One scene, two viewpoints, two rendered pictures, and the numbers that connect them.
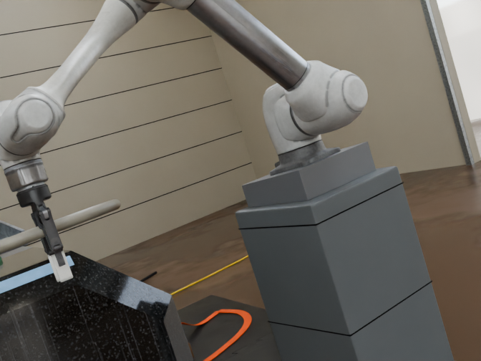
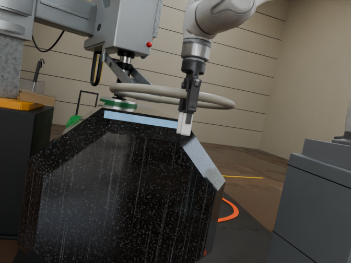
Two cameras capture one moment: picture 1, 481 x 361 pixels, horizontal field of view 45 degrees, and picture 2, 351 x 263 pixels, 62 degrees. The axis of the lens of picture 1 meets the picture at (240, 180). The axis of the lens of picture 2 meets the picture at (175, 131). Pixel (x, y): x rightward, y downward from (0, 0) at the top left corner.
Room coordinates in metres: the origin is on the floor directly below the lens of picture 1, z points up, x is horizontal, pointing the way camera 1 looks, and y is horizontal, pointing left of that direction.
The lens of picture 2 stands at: (0.47, 0.30, 0.95)
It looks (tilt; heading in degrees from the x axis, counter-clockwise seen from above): 6 degrees down; 13
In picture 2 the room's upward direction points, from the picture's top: 10 degrees clockwise
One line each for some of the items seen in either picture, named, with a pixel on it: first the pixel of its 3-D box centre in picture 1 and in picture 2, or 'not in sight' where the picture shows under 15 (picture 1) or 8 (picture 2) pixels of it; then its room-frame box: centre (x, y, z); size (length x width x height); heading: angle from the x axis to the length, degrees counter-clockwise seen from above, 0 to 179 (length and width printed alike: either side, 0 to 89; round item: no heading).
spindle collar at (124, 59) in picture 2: not in sight; (126, 49); (2.07, 1.03, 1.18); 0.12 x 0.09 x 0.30; 43
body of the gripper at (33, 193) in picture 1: (37, 205); (191, 75); (1.39, 0.48, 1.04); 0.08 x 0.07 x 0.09; 28
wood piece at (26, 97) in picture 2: not in sight; (37, 98); (2.07, 1.57, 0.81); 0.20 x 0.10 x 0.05; 125
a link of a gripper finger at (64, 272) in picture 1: (61, 266); (186, 123); (1.35, 0.46, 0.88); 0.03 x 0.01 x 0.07; 118
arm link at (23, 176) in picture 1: (27, 177); (195, 52); (1.39, 0.48, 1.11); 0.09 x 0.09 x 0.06
